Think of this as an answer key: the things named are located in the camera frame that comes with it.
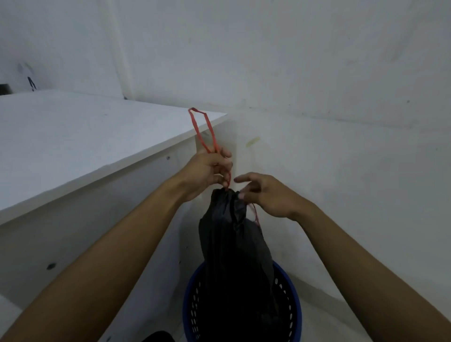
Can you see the person's right hand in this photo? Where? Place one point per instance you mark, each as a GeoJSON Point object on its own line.
{"type": "Point", "coordinates": [273, 197]}

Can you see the person's left hand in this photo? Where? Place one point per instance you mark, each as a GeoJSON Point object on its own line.
{"type": "Point", "coordinates": [199, 172]}

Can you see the person's left fingers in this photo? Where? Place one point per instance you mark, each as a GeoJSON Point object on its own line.
{"type": "Point", "coordinates": [222, 165]}

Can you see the person's right thumb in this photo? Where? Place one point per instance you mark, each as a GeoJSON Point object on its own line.
{"type": "Point", "coordinates": [246, 196]}

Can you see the person's left forearm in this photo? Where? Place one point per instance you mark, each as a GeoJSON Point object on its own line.
{"type": "Point", "coordinates": [98, 278]}

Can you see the person's right forearm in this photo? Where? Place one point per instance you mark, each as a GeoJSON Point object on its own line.
{"type": "Point", "coordinates": [370, 282]}

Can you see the white desk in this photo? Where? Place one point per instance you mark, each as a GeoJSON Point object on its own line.
{"type": "Point", "coordinates": [105, 197]}

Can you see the blue perforated plastic bin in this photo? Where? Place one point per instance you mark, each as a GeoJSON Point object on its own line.
{"type": "Point", "coordinates": [294, 310]}

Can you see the dark object on desk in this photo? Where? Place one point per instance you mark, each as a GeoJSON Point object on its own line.
{"type": "Point", "coordinates": [5, 90]}

